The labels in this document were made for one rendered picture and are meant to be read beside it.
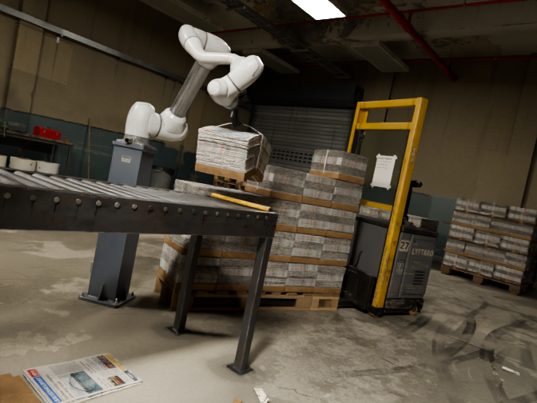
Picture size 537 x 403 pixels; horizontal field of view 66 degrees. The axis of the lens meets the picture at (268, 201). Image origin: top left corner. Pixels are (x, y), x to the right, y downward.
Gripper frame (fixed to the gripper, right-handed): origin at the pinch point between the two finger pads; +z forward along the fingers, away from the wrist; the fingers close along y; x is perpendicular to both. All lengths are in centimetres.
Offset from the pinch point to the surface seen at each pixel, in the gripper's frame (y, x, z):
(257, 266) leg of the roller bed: 77, 35, -18
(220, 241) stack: 79, -14, 46
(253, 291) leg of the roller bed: 90, 36, -18
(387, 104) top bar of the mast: -65, 62, 158
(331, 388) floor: 128, 82, 0
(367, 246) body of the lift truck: 61, 75, 179
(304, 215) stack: 48, 28, 95
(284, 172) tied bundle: 21, 10, 73
